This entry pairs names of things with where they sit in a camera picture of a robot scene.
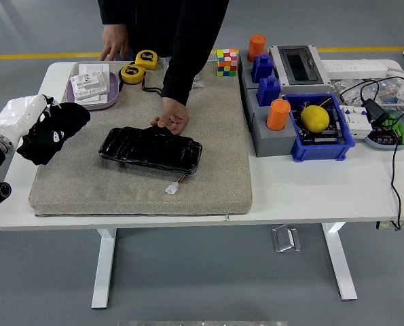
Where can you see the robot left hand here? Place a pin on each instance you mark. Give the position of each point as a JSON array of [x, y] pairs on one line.
[[21, 113]]

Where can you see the person's left hand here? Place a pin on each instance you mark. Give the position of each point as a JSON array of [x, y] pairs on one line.
[[176, 115]]

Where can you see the person's right hand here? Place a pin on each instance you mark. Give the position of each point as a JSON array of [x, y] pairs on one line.
[[115, 37]]

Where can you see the black rag with red tag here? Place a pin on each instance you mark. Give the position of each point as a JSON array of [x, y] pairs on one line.
[[72, 117]]

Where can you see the person's right forearm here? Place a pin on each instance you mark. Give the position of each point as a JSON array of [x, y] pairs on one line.
[[113, 12]]

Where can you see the person's left forearm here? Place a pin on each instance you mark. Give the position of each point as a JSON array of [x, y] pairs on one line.
[[183, 74]]

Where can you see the yellow tape measure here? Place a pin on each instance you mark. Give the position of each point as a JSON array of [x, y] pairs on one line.
[[132, 73], [146, 59]]

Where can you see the small clear plastic bag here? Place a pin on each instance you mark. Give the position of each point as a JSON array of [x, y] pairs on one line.
[[199, 81], [165, 62]]

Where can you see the person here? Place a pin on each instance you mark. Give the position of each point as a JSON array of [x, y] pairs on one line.
[[161, 20]]

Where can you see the purple oval tray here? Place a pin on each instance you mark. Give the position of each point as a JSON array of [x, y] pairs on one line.
[[114, 91]]

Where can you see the grey-brown mat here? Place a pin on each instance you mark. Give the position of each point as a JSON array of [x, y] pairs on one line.
[[205, 169]]

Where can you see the colourful puzzle cube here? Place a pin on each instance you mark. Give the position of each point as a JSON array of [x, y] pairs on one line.
[[227, 62]]

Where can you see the grey block base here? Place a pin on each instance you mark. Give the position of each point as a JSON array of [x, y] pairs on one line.
[[273, 142], [244, 74]]

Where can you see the blue plastic block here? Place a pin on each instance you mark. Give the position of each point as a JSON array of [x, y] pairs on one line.
[[262, 68], [269, 91]]

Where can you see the orange cylinder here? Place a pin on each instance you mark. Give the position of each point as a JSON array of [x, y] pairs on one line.
[[278, 115], [256, 47]]

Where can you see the white table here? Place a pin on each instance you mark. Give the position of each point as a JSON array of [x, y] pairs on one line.
[[290, 190]]

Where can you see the yellow ball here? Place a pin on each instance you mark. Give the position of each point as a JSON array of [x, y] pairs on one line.
[[315, 119]]

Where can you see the blue plastic bin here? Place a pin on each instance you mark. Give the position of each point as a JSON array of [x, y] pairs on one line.
[[320, 151]]

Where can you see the black circuit board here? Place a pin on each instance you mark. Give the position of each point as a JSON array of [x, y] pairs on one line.
[[324, 138]]

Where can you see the silver metal floor plate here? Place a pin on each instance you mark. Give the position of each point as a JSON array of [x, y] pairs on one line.
[[286, 239]]

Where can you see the white table leg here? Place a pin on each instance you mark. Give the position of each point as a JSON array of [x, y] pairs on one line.
[[104, 265], [339, 261]]

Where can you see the clear bag of parts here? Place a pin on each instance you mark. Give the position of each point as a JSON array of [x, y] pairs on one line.
[[344, 86]]

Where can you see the white circuit breaker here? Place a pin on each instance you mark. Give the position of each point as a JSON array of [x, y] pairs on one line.
[[356, 125]]

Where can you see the white power strip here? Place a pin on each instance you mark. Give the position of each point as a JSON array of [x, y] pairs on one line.
[[358, 68]]

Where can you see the black power adapter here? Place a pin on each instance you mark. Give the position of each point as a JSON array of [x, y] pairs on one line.
[[375, 110]]

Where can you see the black electronic module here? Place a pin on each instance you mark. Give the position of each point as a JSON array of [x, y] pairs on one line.
[[383, 137]]

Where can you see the light blue tray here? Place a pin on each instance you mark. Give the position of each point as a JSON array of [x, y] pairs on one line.
[[385, 146]]

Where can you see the green terminal block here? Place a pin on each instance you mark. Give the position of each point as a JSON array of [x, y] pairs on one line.
[[399, 130]]

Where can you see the white flat switch plate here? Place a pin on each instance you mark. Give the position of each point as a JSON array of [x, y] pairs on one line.
[[98, 99], [93, 68]]

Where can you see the white switch module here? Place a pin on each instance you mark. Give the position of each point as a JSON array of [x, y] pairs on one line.
[[89, 85]]

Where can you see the grey electrical enclosure box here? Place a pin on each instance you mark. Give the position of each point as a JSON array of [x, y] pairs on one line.
[[303, 86]]

